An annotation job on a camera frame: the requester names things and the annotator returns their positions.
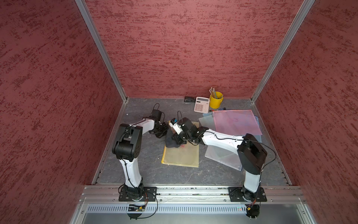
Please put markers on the green mesh document bag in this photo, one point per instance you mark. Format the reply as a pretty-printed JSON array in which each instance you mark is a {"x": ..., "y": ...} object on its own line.
[{"x": 207, "y": 121}]

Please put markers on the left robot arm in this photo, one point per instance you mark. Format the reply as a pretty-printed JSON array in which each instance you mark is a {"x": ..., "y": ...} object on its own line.
[{"x": 127, "y": 147}]

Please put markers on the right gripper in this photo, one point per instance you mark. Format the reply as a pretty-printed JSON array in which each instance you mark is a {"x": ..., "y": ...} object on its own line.
[{"x": 177, "y": 137}]

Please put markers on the yellow mug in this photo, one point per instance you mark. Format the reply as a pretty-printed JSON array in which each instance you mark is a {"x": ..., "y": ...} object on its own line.
[{"x": 215, "y": 103}]

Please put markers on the perforated metal strip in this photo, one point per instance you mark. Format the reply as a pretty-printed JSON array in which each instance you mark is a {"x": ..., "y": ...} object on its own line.
[{"x": 169, "y": 209}]

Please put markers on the right black connector box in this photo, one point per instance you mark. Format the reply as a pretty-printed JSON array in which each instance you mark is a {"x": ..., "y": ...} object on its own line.
[{"x": 253, "y": 210}]

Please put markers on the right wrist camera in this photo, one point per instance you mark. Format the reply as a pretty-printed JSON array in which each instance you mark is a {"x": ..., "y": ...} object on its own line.
[{"x": 175, "y": 126}]

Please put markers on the pink calculator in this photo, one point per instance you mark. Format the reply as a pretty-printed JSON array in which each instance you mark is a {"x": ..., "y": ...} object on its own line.
[{"x": 202, "y": 105}]

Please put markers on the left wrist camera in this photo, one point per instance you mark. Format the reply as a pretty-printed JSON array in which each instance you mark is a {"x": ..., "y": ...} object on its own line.
[{"x": 156, "y": 115}]

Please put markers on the black stapler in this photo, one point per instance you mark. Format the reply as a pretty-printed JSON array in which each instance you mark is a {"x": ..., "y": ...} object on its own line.
[{"x": 188, "y": 100}]

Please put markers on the blue mesh document bag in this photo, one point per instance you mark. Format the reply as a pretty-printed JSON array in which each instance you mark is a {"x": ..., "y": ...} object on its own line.
[{"x": 258, "y": 133}]

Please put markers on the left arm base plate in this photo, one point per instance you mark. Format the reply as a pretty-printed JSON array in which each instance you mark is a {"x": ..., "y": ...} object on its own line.
[{"x": 141, "y": 194}]

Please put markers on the pencils in mug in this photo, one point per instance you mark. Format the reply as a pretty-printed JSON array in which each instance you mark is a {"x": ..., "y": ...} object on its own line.
[{"x": 213, "y": 93}]

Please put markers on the pink mesh document bag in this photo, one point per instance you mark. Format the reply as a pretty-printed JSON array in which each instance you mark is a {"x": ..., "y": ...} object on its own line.
[{"x": 235, "y": 122}]

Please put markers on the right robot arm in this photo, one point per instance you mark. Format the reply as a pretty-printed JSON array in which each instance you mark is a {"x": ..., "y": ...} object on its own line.
[{"x": 250, "y": 151}]

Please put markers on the clear white mesh document bag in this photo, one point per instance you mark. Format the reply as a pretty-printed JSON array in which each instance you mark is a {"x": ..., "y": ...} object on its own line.
[{"x": 224, "y": 157}]

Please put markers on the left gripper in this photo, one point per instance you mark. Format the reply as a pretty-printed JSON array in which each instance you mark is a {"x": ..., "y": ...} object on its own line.
[{"x": 164, "y": 132}]

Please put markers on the aluminium front rail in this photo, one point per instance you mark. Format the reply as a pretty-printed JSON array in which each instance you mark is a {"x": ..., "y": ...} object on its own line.
[{"x": 208, "y": 194}]

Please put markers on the left circuit board with cables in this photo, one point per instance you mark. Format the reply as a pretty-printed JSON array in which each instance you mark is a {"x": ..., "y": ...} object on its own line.
[{"x": 137, "y": 208}]

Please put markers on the yellow mesh document bag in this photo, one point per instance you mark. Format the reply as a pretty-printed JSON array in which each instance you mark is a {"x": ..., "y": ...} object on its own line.
[{"x": 186, "y": 155}]

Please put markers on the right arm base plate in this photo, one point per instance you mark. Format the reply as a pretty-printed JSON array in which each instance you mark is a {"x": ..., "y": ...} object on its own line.
[{"x": 238, "y": 194}]

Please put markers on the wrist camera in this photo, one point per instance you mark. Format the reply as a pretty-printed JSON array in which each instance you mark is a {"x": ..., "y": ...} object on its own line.
[
  {"x": 156, "y": 115},
  {"x": 175, "y": 126}
]

